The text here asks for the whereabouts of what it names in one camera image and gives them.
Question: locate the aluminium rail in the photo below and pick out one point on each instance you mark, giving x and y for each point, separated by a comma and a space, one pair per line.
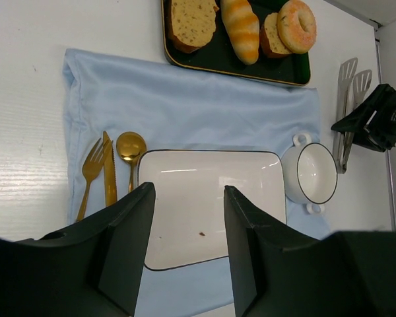
384, 139

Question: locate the orange sugared donut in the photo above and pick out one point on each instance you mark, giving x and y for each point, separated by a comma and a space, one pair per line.
297, 26

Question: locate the dark green tray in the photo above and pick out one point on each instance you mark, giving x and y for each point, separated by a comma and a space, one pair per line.
218, 57

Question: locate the white rectangular plate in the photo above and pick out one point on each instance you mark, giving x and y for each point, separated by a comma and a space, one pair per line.
188, 223

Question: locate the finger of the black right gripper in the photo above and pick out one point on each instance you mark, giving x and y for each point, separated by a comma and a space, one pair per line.
369, 112
362, 137

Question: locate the small bread slice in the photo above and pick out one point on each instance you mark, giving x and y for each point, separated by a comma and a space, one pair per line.
270, 42

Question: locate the gold knife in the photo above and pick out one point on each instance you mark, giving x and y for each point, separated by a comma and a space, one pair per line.
110, 174

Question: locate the large bread slice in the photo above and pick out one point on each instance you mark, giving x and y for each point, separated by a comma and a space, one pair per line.
191, 23

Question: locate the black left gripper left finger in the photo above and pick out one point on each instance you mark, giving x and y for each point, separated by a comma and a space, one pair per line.
90, 268

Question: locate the metal tongs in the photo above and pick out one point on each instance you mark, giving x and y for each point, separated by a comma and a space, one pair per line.
352, 88

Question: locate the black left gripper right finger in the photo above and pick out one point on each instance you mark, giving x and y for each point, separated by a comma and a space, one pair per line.
278, 271

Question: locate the gold spoon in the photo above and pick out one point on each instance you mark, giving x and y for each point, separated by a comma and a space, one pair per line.
130, 146

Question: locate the striped bread roll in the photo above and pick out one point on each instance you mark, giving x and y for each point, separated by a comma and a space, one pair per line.
242, 26

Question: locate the white bowl with handles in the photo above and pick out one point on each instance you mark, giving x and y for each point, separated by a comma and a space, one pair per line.
310, 173

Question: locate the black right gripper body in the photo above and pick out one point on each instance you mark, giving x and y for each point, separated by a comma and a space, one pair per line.
394, 122

